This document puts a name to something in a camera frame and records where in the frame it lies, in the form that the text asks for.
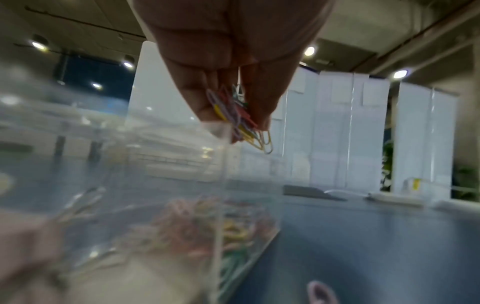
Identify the wide white partition panel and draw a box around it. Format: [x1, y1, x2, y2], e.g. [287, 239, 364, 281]
[128, 41, 392, 194]

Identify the narrow white partition panel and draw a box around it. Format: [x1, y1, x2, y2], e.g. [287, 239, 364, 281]
[393, 81, 460, 200]

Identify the pink binder clip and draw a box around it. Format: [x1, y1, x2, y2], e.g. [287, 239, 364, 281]
[0, 185, 109, 304]

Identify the clear acrylic box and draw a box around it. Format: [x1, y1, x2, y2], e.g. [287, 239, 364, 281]
[0, 89, 283, 304]

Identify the person's left hand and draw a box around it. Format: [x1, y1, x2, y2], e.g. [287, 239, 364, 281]
[127, 0, 337, 145]

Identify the flat black device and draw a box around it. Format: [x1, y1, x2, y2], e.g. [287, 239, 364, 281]
[282, 184, 349, 202]

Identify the pile of colourful paper clips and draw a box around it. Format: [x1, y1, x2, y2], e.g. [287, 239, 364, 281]
[125, 194, 279, 297]

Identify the bunch of colourful paper clips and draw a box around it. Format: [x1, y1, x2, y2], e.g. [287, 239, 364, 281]
[205, 84, 274, 155]

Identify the pink paper clip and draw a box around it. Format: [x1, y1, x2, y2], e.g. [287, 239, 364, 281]
[306, 280, 339, 304]

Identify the white cable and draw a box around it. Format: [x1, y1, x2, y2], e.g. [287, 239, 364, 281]
[323, 189, 373, 198]

